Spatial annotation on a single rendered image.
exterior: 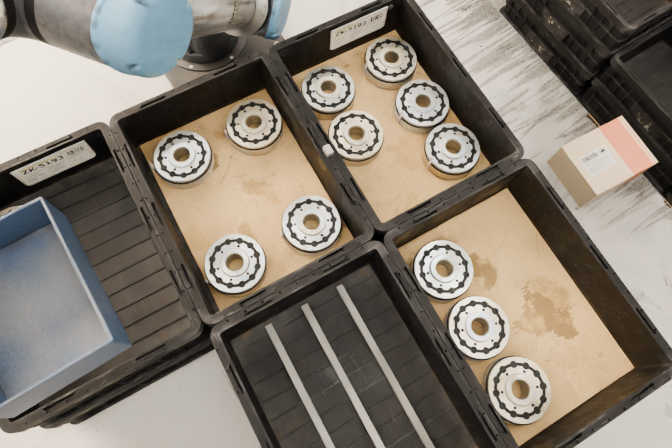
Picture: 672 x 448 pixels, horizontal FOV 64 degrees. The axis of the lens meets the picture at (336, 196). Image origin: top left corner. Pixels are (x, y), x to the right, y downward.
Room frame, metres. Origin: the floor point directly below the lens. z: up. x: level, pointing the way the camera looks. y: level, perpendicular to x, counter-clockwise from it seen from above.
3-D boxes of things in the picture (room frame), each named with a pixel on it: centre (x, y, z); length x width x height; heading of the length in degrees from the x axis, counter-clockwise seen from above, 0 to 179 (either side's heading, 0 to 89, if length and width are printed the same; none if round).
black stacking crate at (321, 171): (0.32, 0.16, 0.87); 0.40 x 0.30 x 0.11; 36
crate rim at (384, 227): (0.50, -0.08, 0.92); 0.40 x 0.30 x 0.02; 36
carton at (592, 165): (0.53, -0.54, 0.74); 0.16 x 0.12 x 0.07; 125
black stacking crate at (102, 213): (0.15, 0.41, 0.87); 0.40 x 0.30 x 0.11; 36
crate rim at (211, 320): (0.32, 0.16, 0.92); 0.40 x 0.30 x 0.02; 36
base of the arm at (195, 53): (0.71, 0.33, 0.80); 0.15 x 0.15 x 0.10
